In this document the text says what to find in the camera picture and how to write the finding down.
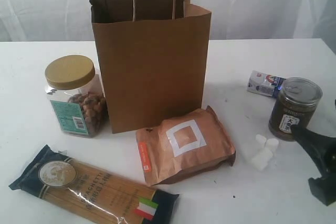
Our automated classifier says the clear jar gold lid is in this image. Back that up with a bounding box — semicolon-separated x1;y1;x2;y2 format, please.
45;55;108;137

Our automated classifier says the copper stand-up pouch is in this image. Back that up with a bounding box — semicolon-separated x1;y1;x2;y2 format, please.
136;106;236;186

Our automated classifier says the brown paper bag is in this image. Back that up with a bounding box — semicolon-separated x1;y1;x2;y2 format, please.
89;0;212;133

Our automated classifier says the white backdrop curtain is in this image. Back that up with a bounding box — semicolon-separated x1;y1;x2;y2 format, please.
1;0;335;47

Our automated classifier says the white blue milk carton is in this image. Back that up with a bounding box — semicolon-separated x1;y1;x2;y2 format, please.
247;70;286;99

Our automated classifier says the spaghetti packet dark blue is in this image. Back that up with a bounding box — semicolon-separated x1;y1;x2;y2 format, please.
9;145;179;223

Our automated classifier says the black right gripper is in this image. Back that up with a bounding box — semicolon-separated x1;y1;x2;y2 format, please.
291;125;335;206

